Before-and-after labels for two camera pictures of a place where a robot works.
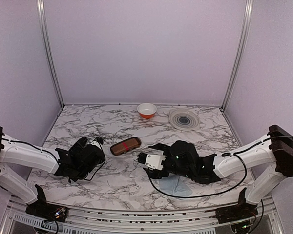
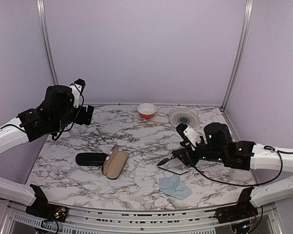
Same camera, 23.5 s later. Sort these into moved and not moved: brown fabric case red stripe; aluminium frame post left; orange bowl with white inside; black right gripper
Moved: brown fabric case red stripe; black right gripper
Not moved: aluminium frame post left; orange bowl with white inside
